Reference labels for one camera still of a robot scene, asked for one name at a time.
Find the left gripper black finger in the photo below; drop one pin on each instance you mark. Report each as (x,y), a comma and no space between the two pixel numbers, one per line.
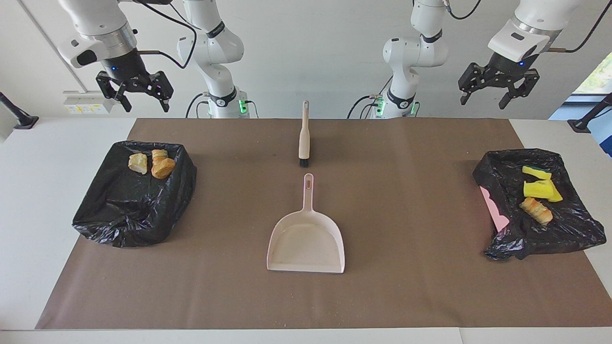
(526,81)
(471,79)

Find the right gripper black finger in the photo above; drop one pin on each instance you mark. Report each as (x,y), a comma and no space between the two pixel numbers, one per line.
(107,91)
(165,88)

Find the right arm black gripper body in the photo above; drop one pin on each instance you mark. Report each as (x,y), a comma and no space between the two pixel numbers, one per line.
(126,71)

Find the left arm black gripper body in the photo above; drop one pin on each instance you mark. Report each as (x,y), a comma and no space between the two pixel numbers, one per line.
(509,67)

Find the pale yellow trash piece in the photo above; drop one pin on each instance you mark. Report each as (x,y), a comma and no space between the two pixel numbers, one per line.
(159,154)

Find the pale green trash piece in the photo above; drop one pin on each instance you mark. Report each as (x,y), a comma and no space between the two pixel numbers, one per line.
(137,163)

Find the brown bread roll toy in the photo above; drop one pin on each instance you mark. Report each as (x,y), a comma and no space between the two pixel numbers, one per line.
(163,168)

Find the green and yellow sponge piece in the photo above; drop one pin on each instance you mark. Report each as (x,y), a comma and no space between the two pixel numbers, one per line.
(536,172)

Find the striped orange croissant toy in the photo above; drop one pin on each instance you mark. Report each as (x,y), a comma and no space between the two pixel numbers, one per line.
(536,210)

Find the beige plastic dustpan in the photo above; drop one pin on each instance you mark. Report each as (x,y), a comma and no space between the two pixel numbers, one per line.
(306,243)

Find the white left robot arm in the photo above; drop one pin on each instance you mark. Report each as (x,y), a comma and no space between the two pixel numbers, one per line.
(411,52)

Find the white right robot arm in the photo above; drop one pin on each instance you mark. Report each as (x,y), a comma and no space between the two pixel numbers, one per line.
(215,48)

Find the left black-bagged bin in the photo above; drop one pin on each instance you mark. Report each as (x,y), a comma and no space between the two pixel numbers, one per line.
(129,205)

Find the pink plastic bin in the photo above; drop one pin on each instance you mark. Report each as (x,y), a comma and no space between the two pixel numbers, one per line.
(495,210)

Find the black plastic trash bag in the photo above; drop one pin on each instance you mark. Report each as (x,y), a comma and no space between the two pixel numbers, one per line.
(564,234)

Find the window with green view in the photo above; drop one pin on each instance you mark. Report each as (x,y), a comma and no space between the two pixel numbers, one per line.
(597,76)

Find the black stand with clamp foot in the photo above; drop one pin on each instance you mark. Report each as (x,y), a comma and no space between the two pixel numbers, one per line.
(19,117)
(585,122)

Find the brown paper table mat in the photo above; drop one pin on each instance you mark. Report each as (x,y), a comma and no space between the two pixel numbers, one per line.
(306,306)

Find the white wall socket box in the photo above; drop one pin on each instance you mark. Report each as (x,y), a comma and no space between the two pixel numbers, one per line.
(88,102)

